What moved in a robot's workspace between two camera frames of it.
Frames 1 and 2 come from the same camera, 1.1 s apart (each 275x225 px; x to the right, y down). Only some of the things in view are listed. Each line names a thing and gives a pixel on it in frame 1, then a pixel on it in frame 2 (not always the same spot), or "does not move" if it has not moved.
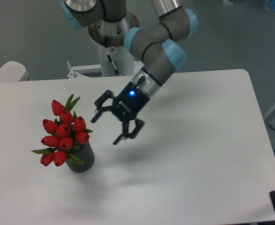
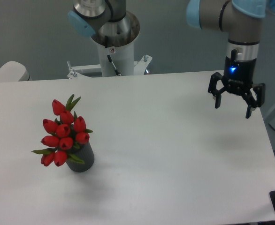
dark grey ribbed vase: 85,153 does not move
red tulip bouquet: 66,132 does not move
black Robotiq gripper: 126,106 -> 238,78
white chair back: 11,71 does not move
